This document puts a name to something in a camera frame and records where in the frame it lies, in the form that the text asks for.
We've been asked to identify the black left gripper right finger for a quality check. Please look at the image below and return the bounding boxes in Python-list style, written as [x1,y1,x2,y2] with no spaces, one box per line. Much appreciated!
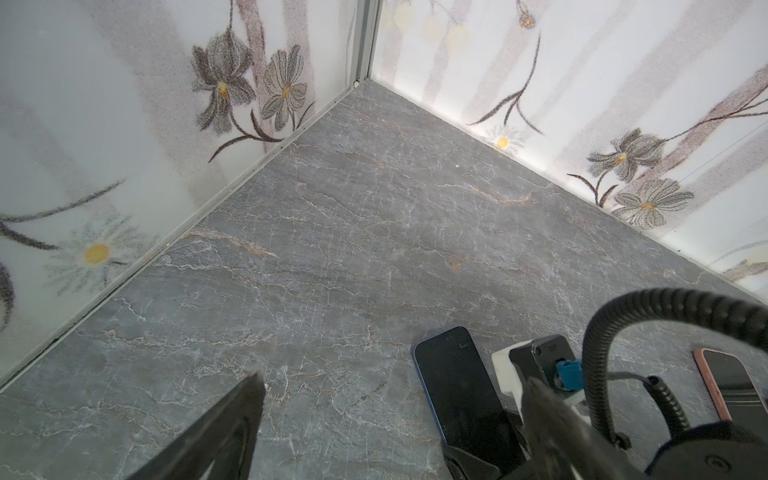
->
[521,379,645,479]

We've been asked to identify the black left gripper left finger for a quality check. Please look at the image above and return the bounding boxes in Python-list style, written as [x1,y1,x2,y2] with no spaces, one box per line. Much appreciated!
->
[130,373,266,479]

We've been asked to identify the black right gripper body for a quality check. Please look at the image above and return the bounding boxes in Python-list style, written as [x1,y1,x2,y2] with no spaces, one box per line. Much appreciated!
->
[442,410,536,480]

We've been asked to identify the blue-edged phone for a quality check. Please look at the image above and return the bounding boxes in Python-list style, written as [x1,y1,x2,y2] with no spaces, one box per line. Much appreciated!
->
[413,326,525,474]

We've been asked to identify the purple-edged phone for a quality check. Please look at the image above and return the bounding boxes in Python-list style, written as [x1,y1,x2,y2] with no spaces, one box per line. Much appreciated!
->
[693,348,767,427]

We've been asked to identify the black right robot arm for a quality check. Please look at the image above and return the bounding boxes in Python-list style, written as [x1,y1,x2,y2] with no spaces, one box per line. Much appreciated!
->
[443,418,767,479]

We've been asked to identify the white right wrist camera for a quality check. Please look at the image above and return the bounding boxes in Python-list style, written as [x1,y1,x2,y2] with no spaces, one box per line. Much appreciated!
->
[491,335,590,423]

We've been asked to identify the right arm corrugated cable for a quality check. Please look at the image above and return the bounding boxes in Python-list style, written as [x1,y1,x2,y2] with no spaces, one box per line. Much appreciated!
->
[581,287,768,448]

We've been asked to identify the left corner aluminium post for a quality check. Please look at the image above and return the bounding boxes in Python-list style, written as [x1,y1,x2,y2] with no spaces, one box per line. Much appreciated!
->
[348,0,383,88]

